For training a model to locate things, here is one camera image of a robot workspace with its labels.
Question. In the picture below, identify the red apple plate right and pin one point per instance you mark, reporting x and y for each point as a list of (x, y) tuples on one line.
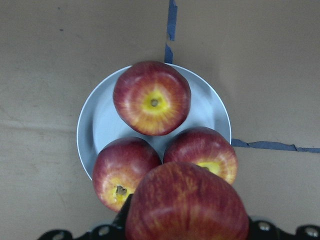
[(206, 148)]

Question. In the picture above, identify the yellowish red apple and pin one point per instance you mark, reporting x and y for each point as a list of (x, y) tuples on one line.
[(182, 201)]

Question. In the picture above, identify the red apple plate front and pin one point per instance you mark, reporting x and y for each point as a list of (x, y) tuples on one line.
[(152, 98)]

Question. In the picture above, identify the red apple on plate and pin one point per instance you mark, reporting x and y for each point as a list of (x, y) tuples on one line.
[(119, 168)]

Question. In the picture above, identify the red apple plate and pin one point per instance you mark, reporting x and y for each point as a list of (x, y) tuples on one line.
[(152, 98), (206, 148)]

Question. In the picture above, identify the white round plate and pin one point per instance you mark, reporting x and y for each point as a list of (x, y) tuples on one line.
[(99, 123)]

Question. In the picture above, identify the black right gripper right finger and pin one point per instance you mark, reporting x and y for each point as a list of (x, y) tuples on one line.
[(264, 229)]

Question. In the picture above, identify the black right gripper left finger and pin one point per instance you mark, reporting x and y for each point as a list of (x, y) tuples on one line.
[(112, 231)]

